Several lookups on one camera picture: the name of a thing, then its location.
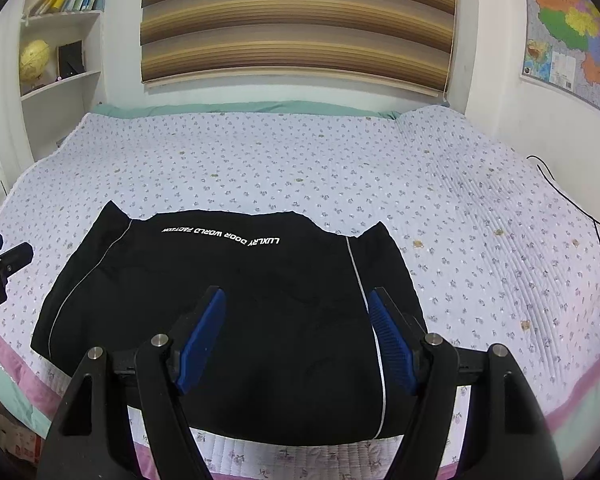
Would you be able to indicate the striped brown roller blind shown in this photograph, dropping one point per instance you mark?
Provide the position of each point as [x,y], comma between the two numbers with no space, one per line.
[400,43]

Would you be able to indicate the black hooded jacket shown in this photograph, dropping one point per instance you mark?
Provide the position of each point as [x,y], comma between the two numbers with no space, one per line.
[295,362]

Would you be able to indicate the white corner bookshelf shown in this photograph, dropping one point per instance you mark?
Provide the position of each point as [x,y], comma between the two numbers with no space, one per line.
[52,108]

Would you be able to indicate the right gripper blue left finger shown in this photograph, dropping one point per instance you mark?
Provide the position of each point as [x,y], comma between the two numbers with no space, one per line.
[195,334]

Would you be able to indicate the colourful wall map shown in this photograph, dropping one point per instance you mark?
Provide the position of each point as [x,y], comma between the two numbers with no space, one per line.
[563,46]

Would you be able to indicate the black picture frame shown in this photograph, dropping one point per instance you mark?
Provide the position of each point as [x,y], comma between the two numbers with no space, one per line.
[70,60]

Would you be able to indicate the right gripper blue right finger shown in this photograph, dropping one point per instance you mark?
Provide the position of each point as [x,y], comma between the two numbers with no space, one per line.
[396,354]

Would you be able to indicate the yellow globe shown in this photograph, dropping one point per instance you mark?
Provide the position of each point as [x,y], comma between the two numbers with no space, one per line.
[33,60]

